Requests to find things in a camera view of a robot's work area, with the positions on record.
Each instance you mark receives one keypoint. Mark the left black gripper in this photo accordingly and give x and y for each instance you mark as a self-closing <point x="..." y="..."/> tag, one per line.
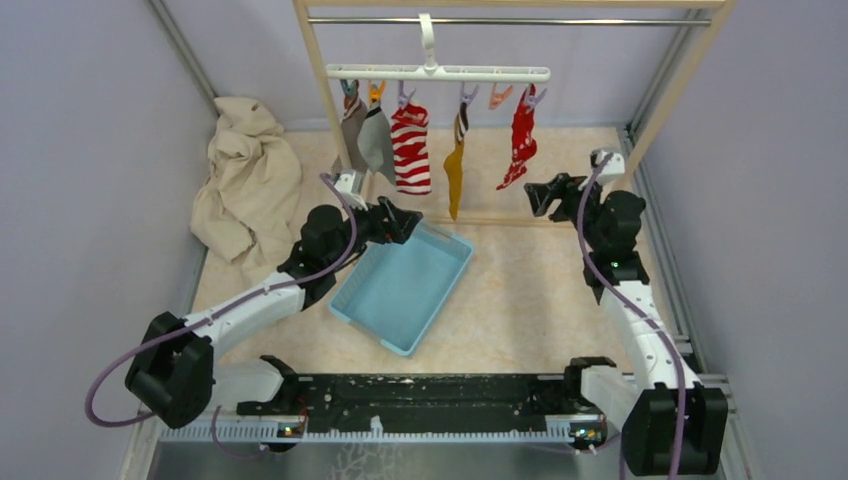
<point x="397" y="225"/>

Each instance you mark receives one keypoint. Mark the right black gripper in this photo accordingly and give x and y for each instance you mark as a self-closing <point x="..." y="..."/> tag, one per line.
<point x="563" y="187"/>

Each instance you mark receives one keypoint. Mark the red Santa Christmas sock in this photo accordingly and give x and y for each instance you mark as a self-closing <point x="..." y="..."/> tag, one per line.
<point x="523" y="145"/>

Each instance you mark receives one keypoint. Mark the mustard yellow sock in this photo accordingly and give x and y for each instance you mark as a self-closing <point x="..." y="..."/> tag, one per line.
<point x="453" y="163"/>

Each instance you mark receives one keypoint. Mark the purple clothes clip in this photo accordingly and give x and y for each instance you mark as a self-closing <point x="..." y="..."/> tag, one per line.
<point x="532" y="96"/>
<point x="467" y="94"/>
<point x="404" y="96"/>

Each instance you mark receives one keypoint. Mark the white plastic clip hanger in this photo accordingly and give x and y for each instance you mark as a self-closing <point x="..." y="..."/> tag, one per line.
<point x="431" y="71"/>

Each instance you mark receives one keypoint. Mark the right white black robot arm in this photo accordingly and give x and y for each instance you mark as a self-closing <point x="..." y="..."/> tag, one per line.
<point x="669" y="422"/>

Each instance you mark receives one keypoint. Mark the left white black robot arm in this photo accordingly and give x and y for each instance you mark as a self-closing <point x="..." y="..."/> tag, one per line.
<point x="177" y="375"/>

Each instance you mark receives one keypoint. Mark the salmon clothes clip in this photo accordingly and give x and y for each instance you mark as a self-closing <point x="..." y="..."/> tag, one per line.
<point x="497" y="97"/>

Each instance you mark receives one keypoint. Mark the orange clothes clip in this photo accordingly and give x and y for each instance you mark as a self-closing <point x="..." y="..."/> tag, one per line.
<point x="375" y="91"/>

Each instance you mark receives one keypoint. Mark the teal clothes clip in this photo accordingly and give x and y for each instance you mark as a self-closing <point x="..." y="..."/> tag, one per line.
<point x="350" y="89"/>

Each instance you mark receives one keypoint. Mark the blue plastic basket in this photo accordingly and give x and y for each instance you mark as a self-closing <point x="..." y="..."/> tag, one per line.
<point x="395" y="292"/>

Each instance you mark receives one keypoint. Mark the red white striped sock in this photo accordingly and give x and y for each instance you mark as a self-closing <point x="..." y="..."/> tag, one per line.
<point x="408" y="134"/>

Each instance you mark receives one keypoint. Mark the grey striped-cuff sock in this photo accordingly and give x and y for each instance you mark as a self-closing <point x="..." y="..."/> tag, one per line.
<point x="351" y="125"/>

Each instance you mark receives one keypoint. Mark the beige crumpled cloth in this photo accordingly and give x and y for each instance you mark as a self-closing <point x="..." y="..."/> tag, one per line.
<point x="243" y="212"/>

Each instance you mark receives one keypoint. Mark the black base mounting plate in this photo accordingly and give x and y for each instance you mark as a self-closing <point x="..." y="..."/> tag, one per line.
<point x="481" y="405"/>

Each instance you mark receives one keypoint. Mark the metal rack rod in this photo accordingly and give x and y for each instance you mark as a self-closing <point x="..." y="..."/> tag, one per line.
<point x="513" y="21"/>

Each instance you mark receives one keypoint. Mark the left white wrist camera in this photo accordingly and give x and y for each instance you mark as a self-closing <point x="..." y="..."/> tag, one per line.
<point x="349" y="184"/>

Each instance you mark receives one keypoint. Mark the wooden clothes rack frame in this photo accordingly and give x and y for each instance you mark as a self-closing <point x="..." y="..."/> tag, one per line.
<point x="615" y="84"/>

